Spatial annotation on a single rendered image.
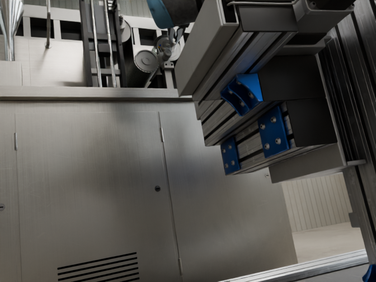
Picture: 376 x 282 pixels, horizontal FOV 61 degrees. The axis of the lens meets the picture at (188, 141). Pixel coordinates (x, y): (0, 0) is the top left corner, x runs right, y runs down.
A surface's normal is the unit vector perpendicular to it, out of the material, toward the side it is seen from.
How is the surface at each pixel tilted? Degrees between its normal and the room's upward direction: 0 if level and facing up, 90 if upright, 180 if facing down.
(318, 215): 90
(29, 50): 90
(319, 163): 90
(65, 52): 90
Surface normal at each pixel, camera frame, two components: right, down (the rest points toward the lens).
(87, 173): 0.40, -0.25
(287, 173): -0.96, 0.09
